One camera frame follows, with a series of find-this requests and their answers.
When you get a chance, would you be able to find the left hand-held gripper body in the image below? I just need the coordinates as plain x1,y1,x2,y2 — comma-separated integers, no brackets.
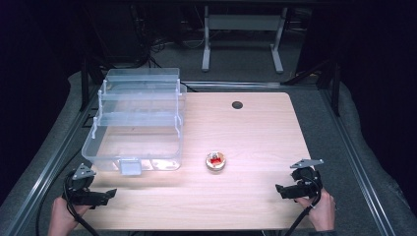
63,162,101,208

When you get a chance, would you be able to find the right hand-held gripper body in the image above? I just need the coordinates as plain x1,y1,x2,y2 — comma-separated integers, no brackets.
289,158,325,200

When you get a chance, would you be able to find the clear plastic tiered storage box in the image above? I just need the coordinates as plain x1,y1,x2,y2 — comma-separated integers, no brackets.
81,67,188,176

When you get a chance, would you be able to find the person's right hand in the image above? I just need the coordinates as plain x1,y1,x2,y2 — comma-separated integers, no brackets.
294,188,337,232

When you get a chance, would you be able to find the person's left hand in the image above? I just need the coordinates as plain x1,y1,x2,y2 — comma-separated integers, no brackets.
47,196,93,236

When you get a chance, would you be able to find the black metal stand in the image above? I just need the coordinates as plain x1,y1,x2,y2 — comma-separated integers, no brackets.
281,58,342,118
80,58,107,113

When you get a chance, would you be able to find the right hand-held gripper black cable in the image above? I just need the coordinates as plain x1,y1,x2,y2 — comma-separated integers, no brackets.
283,176,323,236

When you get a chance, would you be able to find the hand-held gripper black cable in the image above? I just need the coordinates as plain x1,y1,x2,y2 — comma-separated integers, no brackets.
62,170,100,236
283,176,323,236

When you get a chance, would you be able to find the left hand-held gripper black cable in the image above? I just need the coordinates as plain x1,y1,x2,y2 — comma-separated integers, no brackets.
62,170,100,236

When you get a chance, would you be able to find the thin black floor cable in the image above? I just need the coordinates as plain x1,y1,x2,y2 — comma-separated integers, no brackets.
34,148,84,236

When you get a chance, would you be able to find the long aluminium floor rail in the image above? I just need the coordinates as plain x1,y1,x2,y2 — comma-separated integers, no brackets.
319,88,398,236
0,87,102,236

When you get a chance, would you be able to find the short aluminium floor rail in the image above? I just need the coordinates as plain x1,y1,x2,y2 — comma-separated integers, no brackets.
181,81,283,90

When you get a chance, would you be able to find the bundle of black cables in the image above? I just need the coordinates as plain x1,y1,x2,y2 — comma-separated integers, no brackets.
129,3,175,68

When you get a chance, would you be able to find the white metal desk frame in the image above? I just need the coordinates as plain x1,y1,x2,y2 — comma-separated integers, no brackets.
201,5,289,74

